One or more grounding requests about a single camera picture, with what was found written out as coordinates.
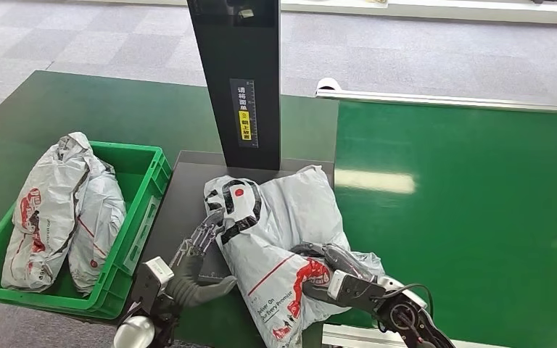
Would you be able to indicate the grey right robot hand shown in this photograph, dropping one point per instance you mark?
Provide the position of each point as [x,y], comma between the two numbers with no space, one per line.
[348,262]

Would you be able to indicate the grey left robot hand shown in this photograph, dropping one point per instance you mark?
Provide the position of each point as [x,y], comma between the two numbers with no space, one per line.
[189,281]

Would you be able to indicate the white courier bag with QR code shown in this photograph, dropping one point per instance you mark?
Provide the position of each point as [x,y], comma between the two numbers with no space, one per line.
[278,216]

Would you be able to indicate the green plastic basket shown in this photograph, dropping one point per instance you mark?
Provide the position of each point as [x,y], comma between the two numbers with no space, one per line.
[137,168]

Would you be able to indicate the dark grey scale platform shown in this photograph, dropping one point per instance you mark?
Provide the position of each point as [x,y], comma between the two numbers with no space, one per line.
[187,201]

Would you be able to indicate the small white courier bag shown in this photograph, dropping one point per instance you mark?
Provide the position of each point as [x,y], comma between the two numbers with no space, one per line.
[100,216]

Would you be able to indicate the green conveyor belt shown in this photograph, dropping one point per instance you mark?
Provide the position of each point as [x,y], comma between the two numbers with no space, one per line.
[475,216]

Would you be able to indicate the large white courier bag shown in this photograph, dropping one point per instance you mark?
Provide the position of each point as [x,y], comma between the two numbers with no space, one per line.
[50,206]

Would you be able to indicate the column label with yellow patch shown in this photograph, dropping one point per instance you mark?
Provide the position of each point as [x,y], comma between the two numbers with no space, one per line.
[244,113]

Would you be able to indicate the white conveyor roller cap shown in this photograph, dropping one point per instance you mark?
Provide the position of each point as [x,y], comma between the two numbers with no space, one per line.
[329,84]

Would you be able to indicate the black scale column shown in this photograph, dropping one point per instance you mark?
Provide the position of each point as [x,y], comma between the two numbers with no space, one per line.
[240,48]

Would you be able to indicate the white window ledge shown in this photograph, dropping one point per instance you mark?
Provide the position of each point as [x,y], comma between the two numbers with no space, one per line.
[427,9]

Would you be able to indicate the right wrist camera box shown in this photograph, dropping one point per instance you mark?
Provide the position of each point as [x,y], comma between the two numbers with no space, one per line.
[365,293]

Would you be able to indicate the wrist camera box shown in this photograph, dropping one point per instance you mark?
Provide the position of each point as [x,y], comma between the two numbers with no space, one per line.
[151,283]
[365,293]

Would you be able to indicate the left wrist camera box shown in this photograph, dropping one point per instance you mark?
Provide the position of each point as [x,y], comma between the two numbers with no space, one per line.
[151,283]

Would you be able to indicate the short aluminium conveyor rail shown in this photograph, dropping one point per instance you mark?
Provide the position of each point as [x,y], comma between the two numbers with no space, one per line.
[350,337]

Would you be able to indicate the long aluminium conveyor rail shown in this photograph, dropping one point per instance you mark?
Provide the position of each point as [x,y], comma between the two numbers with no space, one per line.
[451,101]

